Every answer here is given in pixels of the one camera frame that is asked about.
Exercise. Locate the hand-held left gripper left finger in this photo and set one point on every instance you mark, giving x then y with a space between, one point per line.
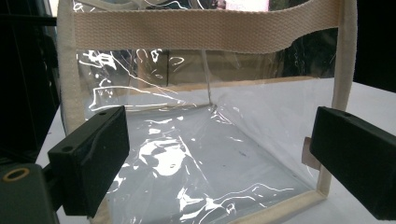
90 155

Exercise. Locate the clear plastic bag cream trim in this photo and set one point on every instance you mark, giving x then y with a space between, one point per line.
218 149

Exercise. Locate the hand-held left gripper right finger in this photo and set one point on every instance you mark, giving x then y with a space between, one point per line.
358 149

